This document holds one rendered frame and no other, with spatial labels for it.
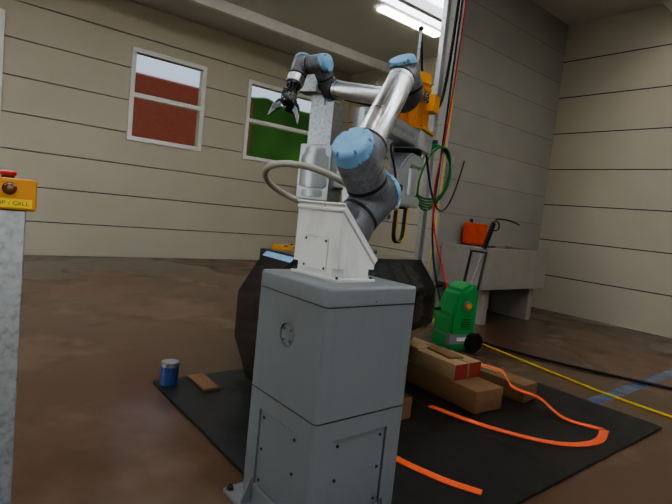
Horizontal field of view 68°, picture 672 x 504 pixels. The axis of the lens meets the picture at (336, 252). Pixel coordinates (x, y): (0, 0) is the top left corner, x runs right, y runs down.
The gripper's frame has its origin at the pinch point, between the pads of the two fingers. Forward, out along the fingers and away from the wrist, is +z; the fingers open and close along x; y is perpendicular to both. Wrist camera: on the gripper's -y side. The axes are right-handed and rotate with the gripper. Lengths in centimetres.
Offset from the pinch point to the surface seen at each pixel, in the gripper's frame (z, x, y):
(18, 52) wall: -201, -436, -415
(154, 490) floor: 169, 4, 20
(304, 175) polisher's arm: -25, 11, -116
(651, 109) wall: -311, 381, -273
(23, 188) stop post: 92, -40, 99
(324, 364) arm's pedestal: 112, 47, 71
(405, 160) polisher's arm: -37, 74, -71
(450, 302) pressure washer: 19, 159, -184
